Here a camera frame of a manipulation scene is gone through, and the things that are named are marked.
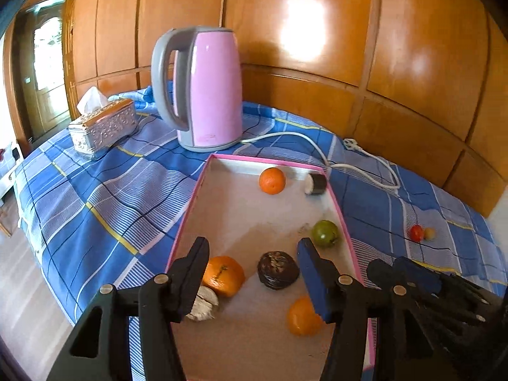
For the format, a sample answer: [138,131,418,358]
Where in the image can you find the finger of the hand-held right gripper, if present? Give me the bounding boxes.
[366,259,485,325]
[393,256,508,315]

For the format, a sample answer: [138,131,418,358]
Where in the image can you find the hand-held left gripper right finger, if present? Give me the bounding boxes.
[297,237,449,381]

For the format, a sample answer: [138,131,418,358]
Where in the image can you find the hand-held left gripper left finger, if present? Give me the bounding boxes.
[47,237,210,381]

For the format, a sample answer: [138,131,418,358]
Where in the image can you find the orange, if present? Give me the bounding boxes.
[287,296,324,336]
[202,256,245,298]
[259,167,286,195]

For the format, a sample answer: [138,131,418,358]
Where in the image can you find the white garlic bulb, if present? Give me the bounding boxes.
[184,286,220,322]

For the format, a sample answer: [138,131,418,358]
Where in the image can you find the dark brown pastry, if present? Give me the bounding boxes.
[257,251,300,290]

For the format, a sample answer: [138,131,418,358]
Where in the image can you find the green round fruit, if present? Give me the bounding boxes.
[311,219,339,248]

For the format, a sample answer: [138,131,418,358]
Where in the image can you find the white tray with pink rim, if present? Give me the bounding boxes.
[169,153,376,381]

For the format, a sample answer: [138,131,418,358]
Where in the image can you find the cut dark-skinned white piece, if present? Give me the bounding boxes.
[305,172,327,197]

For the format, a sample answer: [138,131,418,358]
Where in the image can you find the blue plaid blanket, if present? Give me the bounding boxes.
[14,81,508,381]

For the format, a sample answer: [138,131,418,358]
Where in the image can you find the silver patterned tissue box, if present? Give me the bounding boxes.
[68,86,136,155]

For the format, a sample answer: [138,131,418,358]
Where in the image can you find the pink electric kettle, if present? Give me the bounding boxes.
[151,26,244,153]

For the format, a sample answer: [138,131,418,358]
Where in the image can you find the white power cable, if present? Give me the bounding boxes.
[232,132,401,190]

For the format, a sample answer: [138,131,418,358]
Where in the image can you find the wooden door frame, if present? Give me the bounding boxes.
[4,0,76,144]

